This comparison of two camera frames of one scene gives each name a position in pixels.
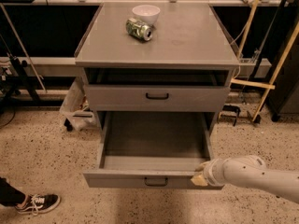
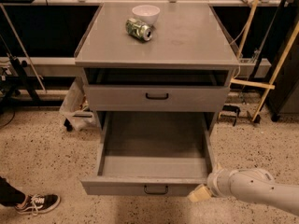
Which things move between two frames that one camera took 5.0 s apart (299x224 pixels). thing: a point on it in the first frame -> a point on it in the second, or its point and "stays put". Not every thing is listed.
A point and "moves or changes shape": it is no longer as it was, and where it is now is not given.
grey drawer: [150, 150] moves or changes shape
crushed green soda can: [138, 29] stays put
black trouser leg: [8, 194] stays put
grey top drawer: [157, 98] stays put
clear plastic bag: [76, 108] stays put
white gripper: [212, 173] -> [215, 183]
